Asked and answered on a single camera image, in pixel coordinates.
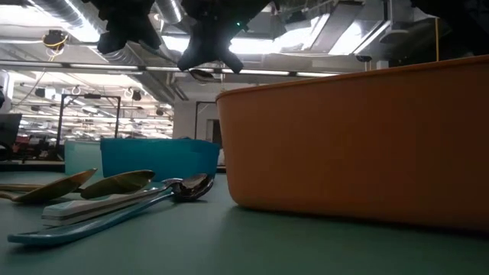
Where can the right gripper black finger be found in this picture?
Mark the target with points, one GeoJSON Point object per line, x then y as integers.
{"type": "Point", "coordinates": [229, 53]}
{"type": "Point", "coordinates": [196, 53]}

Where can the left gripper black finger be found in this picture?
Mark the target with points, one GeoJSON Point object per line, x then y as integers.
{"type": "Point", "coordinates": [112, 40]}
{"type": "Point", "coordinates": [147, 36]}

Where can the gold spoon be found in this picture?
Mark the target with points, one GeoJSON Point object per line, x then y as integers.
{"type": "Point", "coordinates": [118, 183]}
{"type": "Point", "coordinates": [57, 187]}

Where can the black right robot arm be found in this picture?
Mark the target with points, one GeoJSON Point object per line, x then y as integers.
{"type": "Point", "coordinates": [462, 23]}

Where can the blue plastic bin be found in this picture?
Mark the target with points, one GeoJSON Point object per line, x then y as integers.
{"type": "Point", "coordinates": [160, 158]}

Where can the light teal plastic bin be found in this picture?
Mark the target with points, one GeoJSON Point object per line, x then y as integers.
{"type": "Point", "coordinates": [82, 158]}

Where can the black computer monitor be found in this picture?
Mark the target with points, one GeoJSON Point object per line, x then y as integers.
{"type": "Point", "coordinates": [9, 130]}

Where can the orange plastic bin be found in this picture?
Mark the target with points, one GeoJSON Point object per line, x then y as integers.
{"type": "Point", "coordinates": [344, 153]}

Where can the long horizontal ceiling rail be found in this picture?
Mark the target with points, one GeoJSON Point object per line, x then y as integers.
{"type": "Point", "coordinates": [267, 71]}

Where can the black gantry frame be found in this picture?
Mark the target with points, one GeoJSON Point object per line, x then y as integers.
{"type": "Point", "coordinates": [60, 122]}

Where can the black table frame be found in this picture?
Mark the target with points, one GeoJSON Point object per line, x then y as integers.
{"type": "Point", "coordinates": [30, 165]}

